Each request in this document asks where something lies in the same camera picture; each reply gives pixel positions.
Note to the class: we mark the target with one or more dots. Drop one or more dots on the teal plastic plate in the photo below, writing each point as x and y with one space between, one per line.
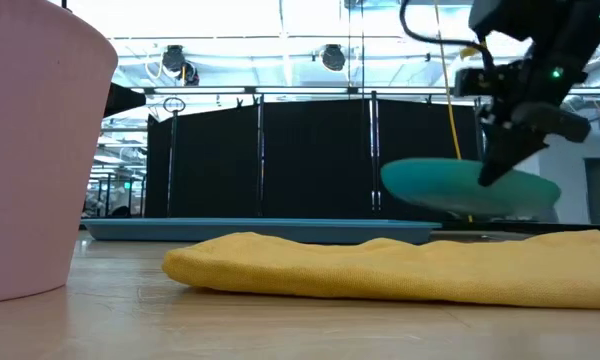
430 187

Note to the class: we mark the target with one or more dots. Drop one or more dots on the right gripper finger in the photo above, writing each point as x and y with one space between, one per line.
505 150

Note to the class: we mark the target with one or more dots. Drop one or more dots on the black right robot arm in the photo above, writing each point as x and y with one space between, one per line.
555 15

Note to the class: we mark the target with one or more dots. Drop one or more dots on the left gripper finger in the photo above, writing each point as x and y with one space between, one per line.
122 99

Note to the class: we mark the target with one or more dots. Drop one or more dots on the pink plastic cup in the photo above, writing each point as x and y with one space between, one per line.
30 150

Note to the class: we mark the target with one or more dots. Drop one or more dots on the blue plastic tray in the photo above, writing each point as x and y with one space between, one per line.
230 230

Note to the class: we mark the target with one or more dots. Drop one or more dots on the yellow cloth napkin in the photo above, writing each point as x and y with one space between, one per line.
380 270

